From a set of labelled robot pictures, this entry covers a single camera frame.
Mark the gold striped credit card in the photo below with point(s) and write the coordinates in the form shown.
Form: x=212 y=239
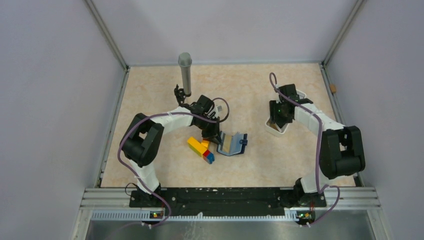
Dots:
x=225 y=146

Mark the white card tray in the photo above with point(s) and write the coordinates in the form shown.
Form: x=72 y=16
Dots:
x=272 y=127

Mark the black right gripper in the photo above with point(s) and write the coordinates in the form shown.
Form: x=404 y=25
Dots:
x=273 y=105

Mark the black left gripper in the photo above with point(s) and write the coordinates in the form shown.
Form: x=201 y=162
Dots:
x=212 y=135

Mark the grey microphone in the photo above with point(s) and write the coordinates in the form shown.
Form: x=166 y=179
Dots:
x=185 y=63

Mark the yellow green toy brick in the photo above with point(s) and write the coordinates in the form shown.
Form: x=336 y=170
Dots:
x=196 y=146

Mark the red yellow toy brick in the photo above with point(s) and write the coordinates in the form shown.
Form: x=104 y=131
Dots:
x=205 y=143

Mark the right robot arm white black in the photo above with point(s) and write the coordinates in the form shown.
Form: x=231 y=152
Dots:
x=339 y=149

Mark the red blue toy brick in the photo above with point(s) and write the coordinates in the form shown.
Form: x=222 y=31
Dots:
x=208 y=157

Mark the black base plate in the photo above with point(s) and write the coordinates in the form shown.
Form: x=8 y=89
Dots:
x=226 y=201

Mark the dark blue card holder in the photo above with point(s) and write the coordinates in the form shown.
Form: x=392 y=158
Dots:
x=238 y=144

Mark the small brown cork piece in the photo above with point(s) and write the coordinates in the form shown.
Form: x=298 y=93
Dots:
x=332 y=88

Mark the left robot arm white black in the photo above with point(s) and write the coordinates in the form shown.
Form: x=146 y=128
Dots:
x=142 y=139

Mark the aluminium frame rail right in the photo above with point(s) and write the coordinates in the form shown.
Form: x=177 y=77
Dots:
x=332 y=65

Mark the black mini tripod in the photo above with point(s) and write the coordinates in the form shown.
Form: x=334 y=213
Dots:
x=181 y=97

